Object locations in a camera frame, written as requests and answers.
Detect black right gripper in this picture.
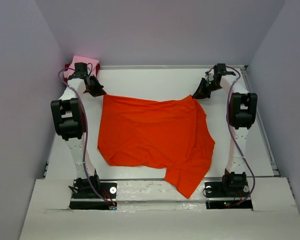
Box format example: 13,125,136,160
190,77,223,100

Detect orange t shirt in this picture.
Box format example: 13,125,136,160
97,94,215,198

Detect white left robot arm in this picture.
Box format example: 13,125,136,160
50,62,107,202

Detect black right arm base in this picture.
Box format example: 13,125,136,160
202,181,253,210

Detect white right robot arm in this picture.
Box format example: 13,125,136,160
192,63,258,200

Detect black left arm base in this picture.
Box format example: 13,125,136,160
68,181,118,211

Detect pink folded t shirt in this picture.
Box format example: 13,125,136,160
64,55,100,78

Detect dark red folded t shirt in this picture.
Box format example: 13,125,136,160
64,62,100,88

